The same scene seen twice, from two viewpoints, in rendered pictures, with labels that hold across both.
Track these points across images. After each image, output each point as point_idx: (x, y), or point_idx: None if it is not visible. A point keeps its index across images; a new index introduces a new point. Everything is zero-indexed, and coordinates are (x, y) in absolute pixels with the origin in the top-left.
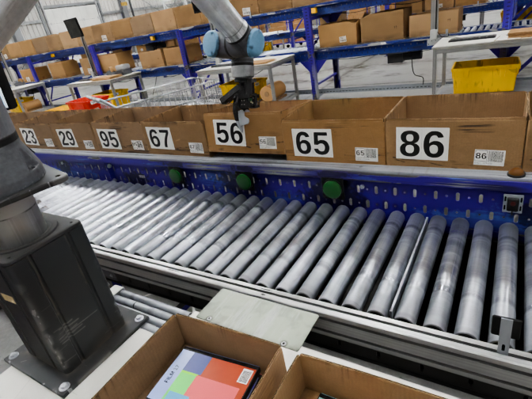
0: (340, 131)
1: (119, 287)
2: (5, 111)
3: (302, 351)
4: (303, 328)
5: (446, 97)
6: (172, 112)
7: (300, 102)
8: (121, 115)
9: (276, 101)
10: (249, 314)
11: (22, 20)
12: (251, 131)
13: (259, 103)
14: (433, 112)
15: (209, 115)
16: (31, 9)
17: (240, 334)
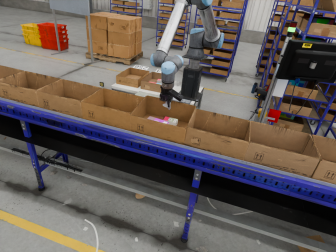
0: (119, 96)
1: (191, 103)
2: (190, 42)
3: (138, 91)
4: (138, 93)
5: (63, 98)
6: (248, 139)
7: (138, 118)
8: (314, 154)
9: (155, 121)
10: (150, 95)
11: (205, 29)
12: (164, 107)
13: (159, 98)
14: (69, 106)
15: (191, 105)
16: (204, 27)
17: (148, 82)
